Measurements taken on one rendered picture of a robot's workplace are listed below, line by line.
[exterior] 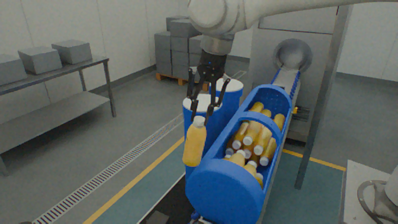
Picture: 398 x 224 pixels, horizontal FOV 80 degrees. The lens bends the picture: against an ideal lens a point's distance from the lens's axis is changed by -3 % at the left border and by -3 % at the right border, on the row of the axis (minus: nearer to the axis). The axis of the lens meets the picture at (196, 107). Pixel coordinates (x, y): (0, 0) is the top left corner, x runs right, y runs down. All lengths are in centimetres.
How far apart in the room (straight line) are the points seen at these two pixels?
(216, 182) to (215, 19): 58
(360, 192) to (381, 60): 484
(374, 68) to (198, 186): 526
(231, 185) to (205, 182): 10
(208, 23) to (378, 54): 545
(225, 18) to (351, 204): 85
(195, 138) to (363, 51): 521
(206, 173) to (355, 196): 58
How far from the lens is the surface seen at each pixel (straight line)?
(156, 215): 102
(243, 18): 51
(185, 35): 443
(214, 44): 67
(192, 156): 84
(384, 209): 112
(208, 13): 47
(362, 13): 569
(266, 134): 125
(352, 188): 117
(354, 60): 583
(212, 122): 166
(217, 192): 90
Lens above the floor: 179
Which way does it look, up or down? 27 degrees down
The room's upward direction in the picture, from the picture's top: straight up
